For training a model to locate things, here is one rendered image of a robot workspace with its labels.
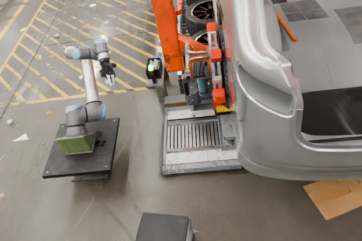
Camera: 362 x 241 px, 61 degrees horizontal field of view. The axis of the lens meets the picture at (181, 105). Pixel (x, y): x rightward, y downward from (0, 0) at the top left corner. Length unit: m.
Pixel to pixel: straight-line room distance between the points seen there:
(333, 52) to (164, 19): 1.33
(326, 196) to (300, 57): 1.14
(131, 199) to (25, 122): 1.76
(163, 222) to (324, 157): 1.21
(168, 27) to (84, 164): 1.39
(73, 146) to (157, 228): 1.06
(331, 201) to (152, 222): 1.40
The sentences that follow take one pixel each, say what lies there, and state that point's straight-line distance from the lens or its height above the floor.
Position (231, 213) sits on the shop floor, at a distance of 2.66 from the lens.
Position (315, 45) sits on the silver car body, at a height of 1.02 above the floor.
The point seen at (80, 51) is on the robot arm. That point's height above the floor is 1.14.
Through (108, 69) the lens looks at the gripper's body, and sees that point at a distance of 2.37.
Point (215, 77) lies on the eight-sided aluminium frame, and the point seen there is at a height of 0.97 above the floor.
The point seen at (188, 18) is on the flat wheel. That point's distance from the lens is 3.88.
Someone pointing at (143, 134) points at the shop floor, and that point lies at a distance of 3.24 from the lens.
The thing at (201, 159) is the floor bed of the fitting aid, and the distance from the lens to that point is 2.84.
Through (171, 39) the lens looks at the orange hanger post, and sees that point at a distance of 2.82.
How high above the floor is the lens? 2.40
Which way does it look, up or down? 45 degrees down
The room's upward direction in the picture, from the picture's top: 11 degrees counter-clockwise
